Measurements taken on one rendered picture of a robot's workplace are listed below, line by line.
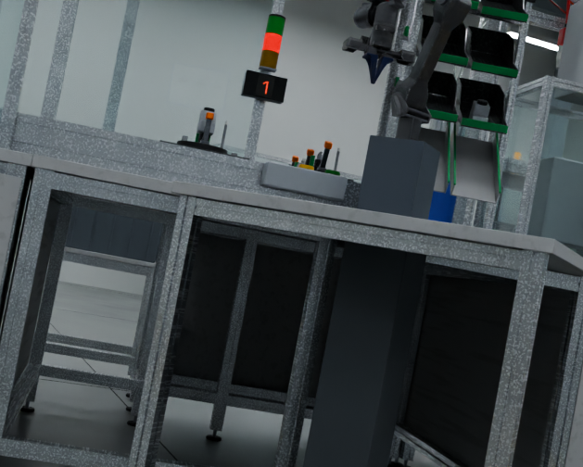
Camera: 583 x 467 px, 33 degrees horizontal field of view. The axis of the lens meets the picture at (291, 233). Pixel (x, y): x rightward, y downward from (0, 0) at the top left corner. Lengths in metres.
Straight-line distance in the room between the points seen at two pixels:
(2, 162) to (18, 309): 0.36
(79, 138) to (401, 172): 0.80
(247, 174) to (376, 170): 0.35
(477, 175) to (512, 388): 0.96
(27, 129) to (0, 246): 0.30
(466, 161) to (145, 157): 0.95
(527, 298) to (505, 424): 0.26
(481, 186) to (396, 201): 0.51
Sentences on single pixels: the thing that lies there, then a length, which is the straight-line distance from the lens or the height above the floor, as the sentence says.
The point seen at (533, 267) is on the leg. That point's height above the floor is 0.80.
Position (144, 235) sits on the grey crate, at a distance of 4.50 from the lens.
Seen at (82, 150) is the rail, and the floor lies 0.90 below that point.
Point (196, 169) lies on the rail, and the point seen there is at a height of 0.91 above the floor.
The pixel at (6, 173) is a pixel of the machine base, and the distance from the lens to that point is 2.44.
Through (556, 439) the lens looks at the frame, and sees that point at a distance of 2.72.
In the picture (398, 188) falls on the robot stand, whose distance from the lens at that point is 2.33.
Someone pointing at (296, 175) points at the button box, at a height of 0.94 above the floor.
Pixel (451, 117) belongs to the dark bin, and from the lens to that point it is 2.74.
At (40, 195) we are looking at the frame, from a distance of 2.42.
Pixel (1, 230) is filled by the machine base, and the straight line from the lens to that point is 2.43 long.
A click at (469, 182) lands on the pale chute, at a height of 1.04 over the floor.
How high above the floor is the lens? 0.70
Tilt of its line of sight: 2 degrees up
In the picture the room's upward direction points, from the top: 11 degrees clockwise
